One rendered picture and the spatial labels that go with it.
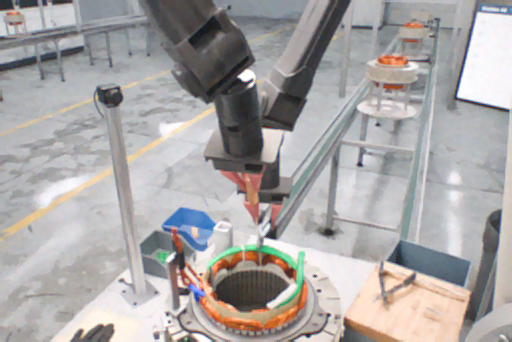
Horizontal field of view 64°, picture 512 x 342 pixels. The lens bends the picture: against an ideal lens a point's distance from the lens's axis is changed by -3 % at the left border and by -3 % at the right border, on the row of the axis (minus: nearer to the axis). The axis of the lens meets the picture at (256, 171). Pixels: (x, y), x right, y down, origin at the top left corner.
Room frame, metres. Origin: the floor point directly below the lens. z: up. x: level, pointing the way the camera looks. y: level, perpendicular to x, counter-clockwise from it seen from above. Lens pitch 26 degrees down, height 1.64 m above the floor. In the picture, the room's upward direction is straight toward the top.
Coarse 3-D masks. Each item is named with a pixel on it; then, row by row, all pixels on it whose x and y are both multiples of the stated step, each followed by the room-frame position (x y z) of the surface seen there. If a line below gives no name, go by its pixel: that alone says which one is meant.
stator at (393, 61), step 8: (384, 56) 2.78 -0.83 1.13; (392, 56) 2.78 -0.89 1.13; (400, 56) 2.75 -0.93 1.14; (376, 64) 2.69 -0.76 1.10; (384, 64) 2.64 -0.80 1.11; (392, 64) 2.62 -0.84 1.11; (400, 64) 2.61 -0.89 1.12; (408, 64) 2.66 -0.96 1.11; (384, 88) 2.64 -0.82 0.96; (392, 88) 2.62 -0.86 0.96; (400, 88) 2.63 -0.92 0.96
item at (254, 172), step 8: (216, 160) 0.53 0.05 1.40; (216, 168) 0.54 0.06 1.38; (224, 168) 0.53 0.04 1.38; (232, 168) 0.53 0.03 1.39; (240, 168) 0.53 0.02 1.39; (248, 168) 0.53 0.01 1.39; (256, 168) 0.53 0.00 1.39; (264, 168) 0.54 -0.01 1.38; (248, 176) 0.53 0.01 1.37; (256, 176) 0.52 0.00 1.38; (256, 184) 0.55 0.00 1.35; (256, 192) 0.57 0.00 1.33
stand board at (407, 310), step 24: (384, 264) 0.73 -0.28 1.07; (408, 288) 0.65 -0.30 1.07; (456, 288) 0.65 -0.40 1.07; (360, 312) 0.59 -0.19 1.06; (384, 312) 0.59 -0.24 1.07; (408, 312) 0.59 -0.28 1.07; (456, 312) 0.58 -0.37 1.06; (384, 336) 0.53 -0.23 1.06; (408, 336) 0.53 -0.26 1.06; (432, 336) 0.53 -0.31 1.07; (456, 336) 0.53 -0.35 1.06
